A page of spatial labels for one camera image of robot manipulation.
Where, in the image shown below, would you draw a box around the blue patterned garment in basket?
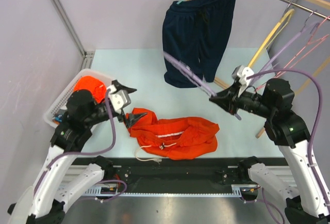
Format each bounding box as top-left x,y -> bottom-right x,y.
52,109 -> 66,124

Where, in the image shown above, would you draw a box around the navy blue shorts hanging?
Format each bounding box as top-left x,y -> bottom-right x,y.
162,0 -> 236,83

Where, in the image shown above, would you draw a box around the pink hanger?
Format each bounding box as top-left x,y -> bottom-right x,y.
257,14 -> 330,90

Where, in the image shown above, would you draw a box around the aluminium frame post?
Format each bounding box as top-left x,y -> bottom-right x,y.
50,0 -> 86,58

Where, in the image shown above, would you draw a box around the white cable duct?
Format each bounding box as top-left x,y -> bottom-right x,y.
82,184 -> 259,198

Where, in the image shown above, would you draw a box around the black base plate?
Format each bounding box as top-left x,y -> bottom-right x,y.
72,156 -> 292,201

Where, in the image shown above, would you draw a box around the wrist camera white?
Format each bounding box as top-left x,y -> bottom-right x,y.
232,65 -> 255,97
107,85 -> 131,114

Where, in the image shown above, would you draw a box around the yellow hanger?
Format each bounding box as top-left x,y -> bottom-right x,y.
248,8 -> 295,68

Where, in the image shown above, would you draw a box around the white laundry basket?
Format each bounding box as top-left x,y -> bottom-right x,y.
43,69 -> 114,129

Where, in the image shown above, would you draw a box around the purple notched hanger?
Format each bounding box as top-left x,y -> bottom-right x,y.
162,51 -> 242,121

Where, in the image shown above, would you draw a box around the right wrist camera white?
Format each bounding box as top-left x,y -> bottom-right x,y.
232,65 -> 255,97

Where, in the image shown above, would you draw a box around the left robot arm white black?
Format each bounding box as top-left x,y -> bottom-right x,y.
7,80 -> 143,223

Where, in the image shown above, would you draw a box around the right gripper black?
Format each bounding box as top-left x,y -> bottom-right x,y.
210,80 -> 274,119

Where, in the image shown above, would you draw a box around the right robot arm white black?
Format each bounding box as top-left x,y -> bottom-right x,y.
209,78 -> 329,223

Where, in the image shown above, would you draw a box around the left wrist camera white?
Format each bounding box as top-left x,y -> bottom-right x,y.
107,85 -> 131,114

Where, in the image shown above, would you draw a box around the orange shorts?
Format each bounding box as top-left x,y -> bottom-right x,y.
128,108 -> 220,160

